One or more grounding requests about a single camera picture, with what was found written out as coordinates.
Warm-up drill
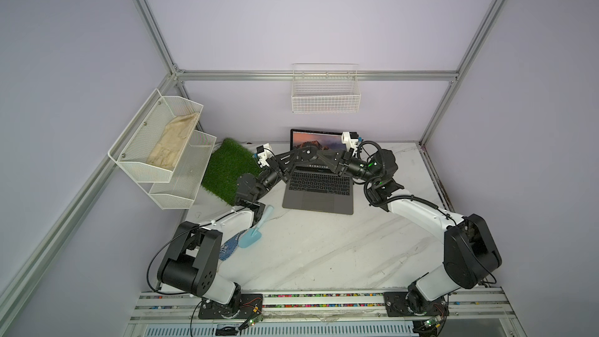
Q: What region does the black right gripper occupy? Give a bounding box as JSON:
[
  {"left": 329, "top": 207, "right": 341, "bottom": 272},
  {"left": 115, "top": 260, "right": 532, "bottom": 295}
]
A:
[{"left": 320, "top": 149, "right": 381, "bottom": 186}]

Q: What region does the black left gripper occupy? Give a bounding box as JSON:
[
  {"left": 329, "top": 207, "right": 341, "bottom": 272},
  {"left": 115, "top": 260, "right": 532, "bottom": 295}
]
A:
[{"left": 254, "top": 150, "right": 300, "bottom": 203}]

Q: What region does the grey laptop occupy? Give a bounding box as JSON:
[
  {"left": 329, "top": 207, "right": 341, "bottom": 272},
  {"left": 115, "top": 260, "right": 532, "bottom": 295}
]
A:
[{"left": 282, "top": 129, "right": 354, "bottom": 215}]

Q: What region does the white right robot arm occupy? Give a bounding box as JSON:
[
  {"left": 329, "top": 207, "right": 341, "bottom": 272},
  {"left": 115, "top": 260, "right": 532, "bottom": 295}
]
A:
[{"left": 315, "top": 141, "right": 502, "bottom": 316}]

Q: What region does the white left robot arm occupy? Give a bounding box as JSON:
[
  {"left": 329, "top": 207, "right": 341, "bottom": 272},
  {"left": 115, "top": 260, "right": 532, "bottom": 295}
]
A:
[{"left": 157, "top": 146, "right": 318, "bottom": 318}]

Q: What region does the green artificial grass mat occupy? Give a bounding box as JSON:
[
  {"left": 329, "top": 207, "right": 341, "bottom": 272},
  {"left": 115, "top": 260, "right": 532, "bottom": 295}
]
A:
[{"left": 201, "top": 138, "right": 261, "bottom": 205}]

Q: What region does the light blue plastic scoop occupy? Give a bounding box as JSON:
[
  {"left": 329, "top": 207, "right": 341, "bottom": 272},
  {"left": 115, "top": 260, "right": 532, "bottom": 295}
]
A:
[{"left": 238, "top": 205, "right": 275, "bottom": 249}]

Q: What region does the blue dotted work glove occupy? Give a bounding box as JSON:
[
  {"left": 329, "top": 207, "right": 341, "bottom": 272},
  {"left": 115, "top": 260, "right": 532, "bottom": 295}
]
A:
[{"left": 218, "top": 229, "right": 246, "bottom": 261}]

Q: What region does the white lower mesh shelf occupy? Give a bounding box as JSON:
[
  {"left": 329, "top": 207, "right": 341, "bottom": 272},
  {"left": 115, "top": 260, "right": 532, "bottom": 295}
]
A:
[{"left": 149, "top": 130, "right": 217, "bottom": 210}]

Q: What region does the white mesh shelf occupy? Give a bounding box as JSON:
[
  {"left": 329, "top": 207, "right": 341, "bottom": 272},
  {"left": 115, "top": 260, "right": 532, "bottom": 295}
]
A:
[
  {"left": 108, "top": 90, "right": 204, "bottom": 183},
  {"left": 149, "top": 130, "right": 217, "bottom": 210}
]

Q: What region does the beige cloth in shelf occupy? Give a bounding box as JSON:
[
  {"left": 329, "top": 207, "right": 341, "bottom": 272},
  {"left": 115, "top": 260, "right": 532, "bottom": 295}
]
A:
[{"left": 147, "top": 112, "right": 200, "bottom": 171}]

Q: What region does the white upper mesh shelf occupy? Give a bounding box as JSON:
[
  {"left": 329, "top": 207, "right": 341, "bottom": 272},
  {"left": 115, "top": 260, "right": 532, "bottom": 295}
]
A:
[{"left": 108, "top": 90, "right": 204, "bottom": 183}]

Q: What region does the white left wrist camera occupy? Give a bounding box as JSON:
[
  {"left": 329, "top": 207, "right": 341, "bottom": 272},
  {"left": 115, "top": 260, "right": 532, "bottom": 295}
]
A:
[{"left": 254, "top": 143, "right": 275, "bottom": 168}]

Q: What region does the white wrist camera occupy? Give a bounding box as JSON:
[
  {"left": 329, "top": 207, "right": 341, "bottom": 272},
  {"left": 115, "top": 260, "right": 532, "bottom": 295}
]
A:
[
  {"left": 341, "top": 132, "right": 362, "bottom": 151},
  {"left": 254, "top": 143, "right": 275, "bottom": 168}
]

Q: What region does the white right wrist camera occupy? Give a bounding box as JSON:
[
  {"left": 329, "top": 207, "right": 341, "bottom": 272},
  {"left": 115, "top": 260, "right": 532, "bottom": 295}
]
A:
[{"left": 341, "top": 132, "right": 362, "bottom": 151}]

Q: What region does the white wire wall basket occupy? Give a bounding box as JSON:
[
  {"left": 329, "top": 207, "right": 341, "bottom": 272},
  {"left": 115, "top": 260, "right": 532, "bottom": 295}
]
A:
[{"left": 291, "top": 63, "right": 361, "bottom": 114}]

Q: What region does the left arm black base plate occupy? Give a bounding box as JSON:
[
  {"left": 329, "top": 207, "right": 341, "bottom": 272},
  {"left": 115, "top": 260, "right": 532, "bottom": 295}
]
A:
[{"left": 196, "top": 293, "right": 264, "bottom": 320}]

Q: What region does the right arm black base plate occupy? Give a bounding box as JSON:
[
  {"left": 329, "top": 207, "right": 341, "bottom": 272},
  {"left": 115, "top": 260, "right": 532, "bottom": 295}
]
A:
[{"left": 383, "top": 291, "right": 448, "bottom": 317}]

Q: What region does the aluminium rail base frame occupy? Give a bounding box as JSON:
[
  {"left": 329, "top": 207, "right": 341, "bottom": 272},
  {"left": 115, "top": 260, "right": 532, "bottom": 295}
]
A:
[{"left": 124, "top": 287, "right": 526, "bottom": 336}]

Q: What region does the aluminium enclosure frame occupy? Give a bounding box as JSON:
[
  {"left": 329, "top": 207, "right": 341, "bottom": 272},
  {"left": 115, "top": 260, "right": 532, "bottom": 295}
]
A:
[{"left": 1, "top": 0, "right": 508, "bottom": 326}]

